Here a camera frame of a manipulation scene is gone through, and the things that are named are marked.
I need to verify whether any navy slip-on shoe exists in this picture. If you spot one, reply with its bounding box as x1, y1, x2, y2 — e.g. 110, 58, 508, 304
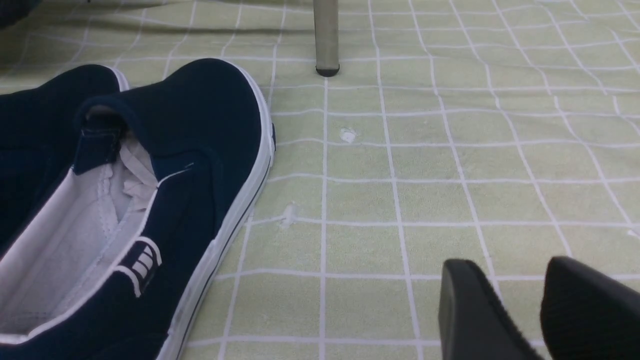
0, 58, 275, 360
0, 64, 130, 255

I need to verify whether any navy slip-on shoe right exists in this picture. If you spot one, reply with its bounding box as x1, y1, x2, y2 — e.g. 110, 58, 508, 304
0, 58, 275, 360

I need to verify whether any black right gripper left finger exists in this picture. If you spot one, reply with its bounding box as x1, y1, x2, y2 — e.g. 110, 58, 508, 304
438, 259, 542, 360

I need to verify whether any navy slip-on shoe left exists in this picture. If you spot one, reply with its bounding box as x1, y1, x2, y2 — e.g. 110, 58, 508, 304
0, 64, 130, 255

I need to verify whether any green checked tablecloth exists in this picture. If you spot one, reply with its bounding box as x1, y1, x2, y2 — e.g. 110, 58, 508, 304
1, 0, 640, 360

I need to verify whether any stainless steel shoe rack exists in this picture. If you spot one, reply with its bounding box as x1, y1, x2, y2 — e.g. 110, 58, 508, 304
312, 0, 340, 78

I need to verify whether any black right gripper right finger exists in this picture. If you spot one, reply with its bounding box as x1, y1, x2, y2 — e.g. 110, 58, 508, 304
540, 256, 640, 360

